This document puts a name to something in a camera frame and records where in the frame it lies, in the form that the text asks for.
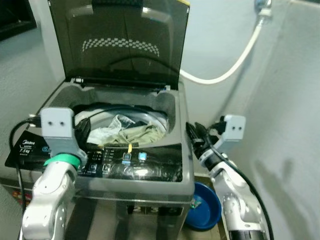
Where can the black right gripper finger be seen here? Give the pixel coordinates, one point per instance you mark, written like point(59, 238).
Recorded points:
point(192, 135)

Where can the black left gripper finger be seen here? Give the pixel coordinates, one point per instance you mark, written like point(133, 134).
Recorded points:
point(86, 124)
point(85, 137)

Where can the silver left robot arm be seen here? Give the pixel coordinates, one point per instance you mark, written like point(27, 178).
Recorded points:
point(47, 195)

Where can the grey top-loading washing machine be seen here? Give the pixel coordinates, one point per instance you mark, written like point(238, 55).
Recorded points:
point(150, 187)

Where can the white crumpled garment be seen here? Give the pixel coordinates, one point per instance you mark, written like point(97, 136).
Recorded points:
point(107, 132)

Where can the small yellow tag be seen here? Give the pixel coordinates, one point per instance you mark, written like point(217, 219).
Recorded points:
point(130, 148)

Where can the olive green garment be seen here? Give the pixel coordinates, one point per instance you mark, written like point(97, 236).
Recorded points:
point(145, 132)

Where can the black Midea label sticker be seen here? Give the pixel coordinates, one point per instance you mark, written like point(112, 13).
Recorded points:
point(30, 147)

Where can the blue plastic basin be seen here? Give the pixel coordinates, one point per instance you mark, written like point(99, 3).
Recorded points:
point(205, 207)

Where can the dark transparent washer lid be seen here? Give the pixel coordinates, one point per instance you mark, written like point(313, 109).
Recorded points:
point(120, 30)

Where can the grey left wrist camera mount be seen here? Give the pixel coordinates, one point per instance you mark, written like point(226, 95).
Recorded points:
point(59, 130)

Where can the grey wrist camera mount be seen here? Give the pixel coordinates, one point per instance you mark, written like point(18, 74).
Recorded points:
point(59, 130)
point(232, 127)

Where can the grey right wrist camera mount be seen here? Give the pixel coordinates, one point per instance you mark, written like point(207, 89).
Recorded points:
point(232, 127)

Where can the dark window frame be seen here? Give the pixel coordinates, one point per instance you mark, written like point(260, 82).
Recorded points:
point(15, 17)

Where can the metal wall tap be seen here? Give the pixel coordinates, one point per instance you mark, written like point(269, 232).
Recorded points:
point(263, 6)

